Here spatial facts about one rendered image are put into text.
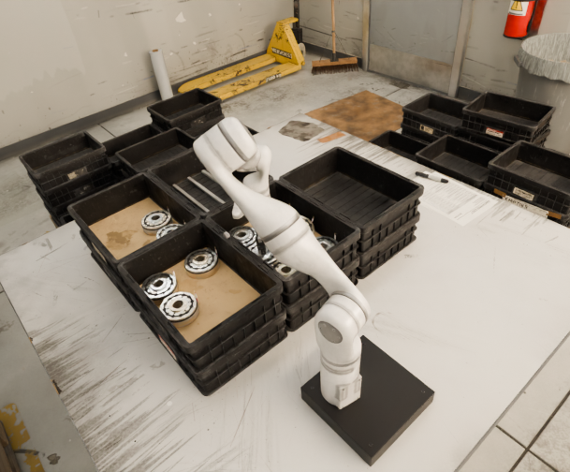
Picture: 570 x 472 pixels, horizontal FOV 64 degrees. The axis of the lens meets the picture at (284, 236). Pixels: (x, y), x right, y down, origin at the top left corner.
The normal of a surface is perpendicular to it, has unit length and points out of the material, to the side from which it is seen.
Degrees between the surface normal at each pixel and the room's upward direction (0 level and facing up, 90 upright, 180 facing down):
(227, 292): 0
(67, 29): 90
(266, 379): 0
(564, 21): 90
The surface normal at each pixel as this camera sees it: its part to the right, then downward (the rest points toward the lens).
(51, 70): 0.65, 0.45
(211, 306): -0.08, -0.76
